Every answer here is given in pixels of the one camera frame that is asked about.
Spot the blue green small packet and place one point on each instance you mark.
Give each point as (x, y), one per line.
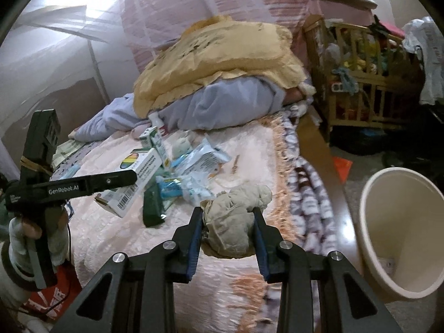
(170, 185)

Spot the light blue plastic wrapper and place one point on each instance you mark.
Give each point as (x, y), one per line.
(204, 159)

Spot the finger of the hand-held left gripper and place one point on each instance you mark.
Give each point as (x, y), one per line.
(114, 181)

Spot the white power strip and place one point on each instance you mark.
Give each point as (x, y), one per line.
(338, 87)

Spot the white bottle with red label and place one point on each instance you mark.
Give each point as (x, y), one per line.
(156, 121)

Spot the pink box with grey lid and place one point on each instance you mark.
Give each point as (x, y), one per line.
(340, 12)

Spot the brown wooden bed frame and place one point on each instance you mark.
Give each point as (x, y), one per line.
(347, 222)

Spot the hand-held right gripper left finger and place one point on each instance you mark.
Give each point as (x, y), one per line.
(195, 249)

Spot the white box with rainbow print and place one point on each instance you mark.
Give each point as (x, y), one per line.
(147, 163)

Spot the wooden crib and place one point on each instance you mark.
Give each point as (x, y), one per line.
(374, 86)

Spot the lavender blanket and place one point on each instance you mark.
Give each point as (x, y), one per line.
(222, 104)

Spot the orange paper scrap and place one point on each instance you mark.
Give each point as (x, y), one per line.
(341, 168)

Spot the grey cloth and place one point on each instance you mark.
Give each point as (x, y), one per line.
(232, 222)

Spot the small beige stick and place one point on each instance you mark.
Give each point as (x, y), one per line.
(236, 164)

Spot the pink mosquito net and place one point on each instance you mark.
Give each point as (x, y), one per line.
(166, 7)

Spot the green white small carton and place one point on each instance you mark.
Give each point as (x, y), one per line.
(161, 149)
(147, 138)

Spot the person's left forearm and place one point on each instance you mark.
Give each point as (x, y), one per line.
(10, 291)

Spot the pink fringed bedspread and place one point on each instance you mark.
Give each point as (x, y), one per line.
(104, 236)

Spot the green patterned paper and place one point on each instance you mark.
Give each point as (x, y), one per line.
(67, 149)

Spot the red white bag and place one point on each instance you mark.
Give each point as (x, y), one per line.
(48, 298)

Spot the cream plastic waste bin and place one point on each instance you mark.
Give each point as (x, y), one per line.
(409, 236)

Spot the dark green packet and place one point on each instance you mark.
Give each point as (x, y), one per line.
(152, 208)

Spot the crumpled white tissue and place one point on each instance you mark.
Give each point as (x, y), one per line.
(181, 145)

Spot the person's left hand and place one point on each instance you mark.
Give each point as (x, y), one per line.
(24, 229)

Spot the black plastic bag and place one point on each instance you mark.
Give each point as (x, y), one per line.
(360, 142)

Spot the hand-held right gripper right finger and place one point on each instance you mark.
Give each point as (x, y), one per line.
(261, 256)

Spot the clear plastic wrapper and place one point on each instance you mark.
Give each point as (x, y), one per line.
(196, 192)

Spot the yellow quilt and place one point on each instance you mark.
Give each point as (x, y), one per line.
(215, 52)

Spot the brown white patterned blanket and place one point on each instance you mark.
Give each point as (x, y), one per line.
(308, 194)

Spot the white plastic bag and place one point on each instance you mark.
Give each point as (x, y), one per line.
(432, 73)

